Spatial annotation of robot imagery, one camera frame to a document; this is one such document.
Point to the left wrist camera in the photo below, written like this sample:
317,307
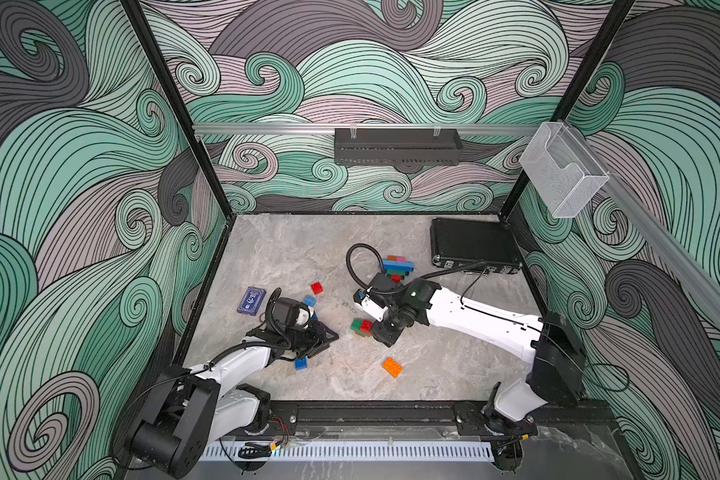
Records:
284,314

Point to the white slotted cable duct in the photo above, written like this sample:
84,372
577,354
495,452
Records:
394,451

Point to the orange lego brick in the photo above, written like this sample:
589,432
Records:
392,367

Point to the blue small lego brick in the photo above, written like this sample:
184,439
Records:
300,363

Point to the blue card tag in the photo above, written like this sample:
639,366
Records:
251,301

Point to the aluminium rail back wall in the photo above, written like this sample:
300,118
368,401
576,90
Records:
307,129

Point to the black frame post left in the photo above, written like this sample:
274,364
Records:
147,39

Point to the black perforated wall tray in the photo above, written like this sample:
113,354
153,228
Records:
407,149

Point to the aluminium rail wall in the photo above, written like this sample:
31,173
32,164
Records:
663,192
307,129

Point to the clear plastic wall bin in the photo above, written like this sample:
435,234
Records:
564,170

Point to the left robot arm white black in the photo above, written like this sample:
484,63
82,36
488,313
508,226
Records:
188,409

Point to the aluminium rail right wall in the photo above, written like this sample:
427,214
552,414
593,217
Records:
663,192

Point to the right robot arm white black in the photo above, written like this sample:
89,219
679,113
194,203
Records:
553,355

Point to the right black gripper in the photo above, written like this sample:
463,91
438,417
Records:
383,336

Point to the black case on table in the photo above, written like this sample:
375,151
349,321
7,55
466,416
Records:
488,246

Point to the black frame post right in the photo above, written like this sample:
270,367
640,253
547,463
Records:
591,61

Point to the black frame post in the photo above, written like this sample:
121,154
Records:
147,39
591,61

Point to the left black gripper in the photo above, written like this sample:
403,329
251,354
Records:
317,340

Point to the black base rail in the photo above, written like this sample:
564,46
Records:
468,417

